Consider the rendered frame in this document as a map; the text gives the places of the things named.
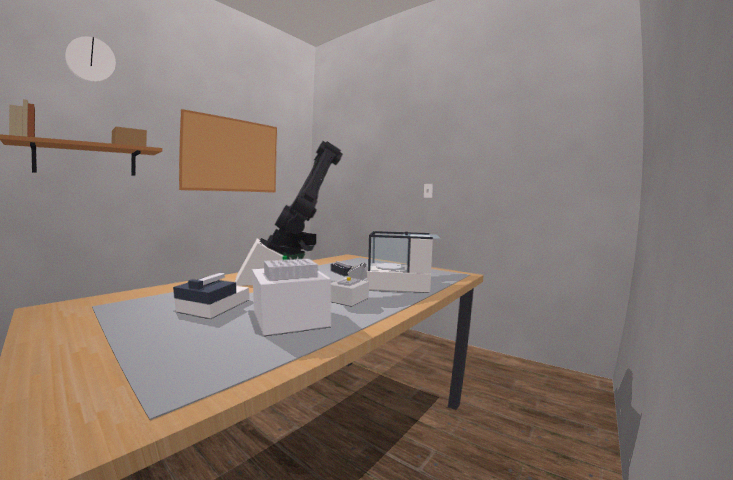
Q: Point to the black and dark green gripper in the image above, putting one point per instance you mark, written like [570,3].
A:
[294,251]

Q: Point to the grey bench mat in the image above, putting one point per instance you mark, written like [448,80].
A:
[173,359]

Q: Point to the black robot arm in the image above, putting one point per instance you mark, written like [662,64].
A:
[306,240]

